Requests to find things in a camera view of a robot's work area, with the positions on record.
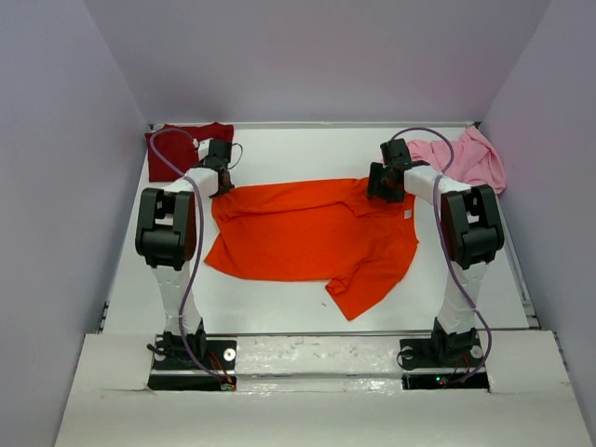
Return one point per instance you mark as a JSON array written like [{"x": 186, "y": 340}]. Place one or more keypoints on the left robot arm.
[{"x": 170, "y": 236}]

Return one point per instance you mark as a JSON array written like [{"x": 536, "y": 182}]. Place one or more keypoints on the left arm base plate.
[{"x": 174, "y": 370}]

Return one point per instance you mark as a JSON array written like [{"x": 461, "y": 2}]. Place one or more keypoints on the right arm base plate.
[{"x": 423, "y": 369}]

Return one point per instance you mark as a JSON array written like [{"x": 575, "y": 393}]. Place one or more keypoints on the dark red folded t-shirt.
[{"x": 179, "y": 150}]

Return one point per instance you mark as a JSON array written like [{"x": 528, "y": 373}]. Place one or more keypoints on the pink t-shirt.
[{"x": 475, "y": 162}]

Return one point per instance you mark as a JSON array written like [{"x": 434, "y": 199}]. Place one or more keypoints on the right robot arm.
[{"x": 471, "y": 234}]

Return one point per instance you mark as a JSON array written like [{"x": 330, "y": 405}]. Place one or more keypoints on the orange t-shirt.
[{"x": 322, "y": 230}]

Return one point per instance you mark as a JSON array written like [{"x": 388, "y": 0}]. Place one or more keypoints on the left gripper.
[{"x": 223, "y": 191}]

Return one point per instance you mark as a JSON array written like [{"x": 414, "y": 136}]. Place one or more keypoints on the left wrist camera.
[{"x": 201, "y": 148}]

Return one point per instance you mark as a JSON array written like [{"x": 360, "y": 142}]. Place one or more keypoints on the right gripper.
[{"x": 378, "y": 169}]

